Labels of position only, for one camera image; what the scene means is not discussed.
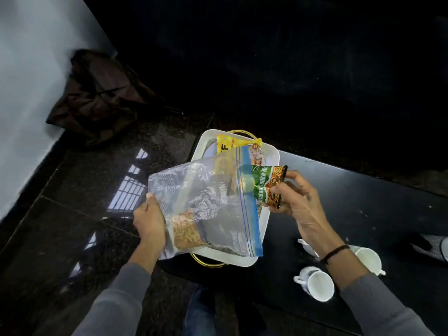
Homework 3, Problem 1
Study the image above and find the green snack packet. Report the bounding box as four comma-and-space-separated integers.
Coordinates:
229, 164, 288, 210

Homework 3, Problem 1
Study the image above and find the person's left forearm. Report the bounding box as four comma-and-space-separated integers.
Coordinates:
71, 239, 161, 336

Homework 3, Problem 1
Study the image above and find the person's right forearm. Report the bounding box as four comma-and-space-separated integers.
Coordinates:
320, 245, 436, 336

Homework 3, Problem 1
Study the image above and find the clear zip bag blue strip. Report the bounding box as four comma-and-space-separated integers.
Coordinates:
148, 145, 264, 260

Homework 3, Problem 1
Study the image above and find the black wrist band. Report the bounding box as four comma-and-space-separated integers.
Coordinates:
320, 244, 350, 265

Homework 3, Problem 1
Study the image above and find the person's left hand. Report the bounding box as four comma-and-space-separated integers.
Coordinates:
132, 192, 167, 264

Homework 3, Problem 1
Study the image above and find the white paper napkin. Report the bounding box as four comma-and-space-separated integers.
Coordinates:
411, 234, 448, 263

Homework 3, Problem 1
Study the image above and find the yellow snack packet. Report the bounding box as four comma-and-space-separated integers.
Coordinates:
216, 134, 264, 168

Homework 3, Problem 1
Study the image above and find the person's right hand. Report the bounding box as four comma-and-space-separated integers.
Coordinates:
263, 170, 348, 260

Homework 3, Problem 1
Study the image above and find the black table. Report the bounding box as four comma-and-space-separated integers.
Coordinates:
157, 150, 448, 336

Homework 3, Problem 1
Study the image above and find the person's right leg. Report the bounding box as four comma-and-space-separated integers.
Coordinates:
234, 301, 270, 336

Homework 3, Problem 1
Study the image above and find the white tray with gold handles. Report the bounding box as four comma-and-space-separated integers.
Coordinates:
189, 129, 280, 269

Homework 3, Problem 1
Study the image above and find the white cup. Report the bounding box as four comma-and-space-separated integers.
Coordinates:
293, 266, 335, 303
297, 238, 320, 259
348, 245, 386, 277

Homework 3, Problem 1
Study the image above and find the brown cloth bag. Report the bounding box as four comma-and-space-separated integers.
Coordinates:
45, 49, 158, 146

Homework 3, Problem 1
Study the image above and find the black round holder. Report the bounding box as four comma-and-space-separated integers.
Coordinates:
407, 233, 434, 256

